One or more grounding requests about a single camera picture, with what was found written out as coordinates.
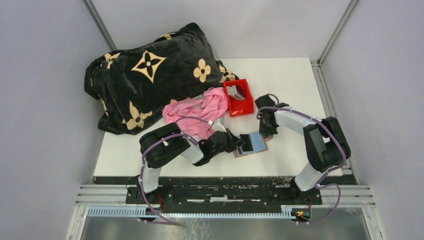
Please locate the red plastic bin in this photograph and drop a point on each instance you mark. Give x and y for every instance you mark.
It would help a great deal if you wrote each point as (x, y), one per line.
(239, 108)

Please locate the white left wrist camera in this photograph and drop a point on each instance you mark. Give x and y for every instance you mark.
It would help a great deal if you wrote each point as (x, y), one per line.
(218, 125)

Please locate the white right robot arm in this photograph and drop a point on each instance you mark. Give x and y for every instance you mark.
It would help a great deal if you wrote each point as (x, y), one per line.
(325, 143)

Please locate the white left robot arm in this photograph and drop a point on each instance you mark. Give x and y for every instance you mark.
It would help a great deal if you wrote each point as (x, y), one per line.
(159, 147)

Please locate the stack of credit cards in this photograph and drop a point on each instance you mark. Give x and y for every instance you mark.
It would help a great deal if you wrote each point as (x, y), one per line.
(235, 92)

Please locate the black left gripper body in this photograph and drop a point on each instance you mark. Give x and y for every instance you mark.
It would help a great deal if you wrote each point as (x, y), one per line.
(229, 145)

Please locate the pink cloth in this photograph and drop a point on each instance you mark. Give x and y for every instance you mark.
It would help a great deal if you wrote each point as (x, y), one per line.
(193, 115)

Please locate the aluminium frame rails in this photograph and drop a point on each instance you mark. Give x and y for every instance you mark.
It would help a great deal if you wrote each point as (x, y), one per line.
(348, 196)

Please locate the black floral blanket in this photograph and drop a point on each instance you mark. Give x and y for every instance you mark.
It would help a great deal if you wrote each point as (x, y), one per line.
(134, 85)

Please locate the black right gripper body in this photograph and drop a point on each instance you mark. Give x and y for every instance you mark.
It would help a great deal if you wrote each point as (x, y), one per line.
(266, 129)

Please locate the black credit card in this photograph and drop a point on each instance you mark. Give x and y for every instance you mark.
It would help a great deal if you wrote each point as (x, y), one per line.
(247, 146)

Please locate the tan leather card holder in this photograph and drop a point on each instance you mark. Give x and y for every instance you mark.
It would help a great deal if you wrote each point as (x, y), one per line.
(259, 144)

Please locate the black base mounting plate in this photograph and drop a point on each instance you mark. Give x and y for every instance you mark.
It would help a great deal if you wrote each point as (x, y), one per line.
(226, 208)

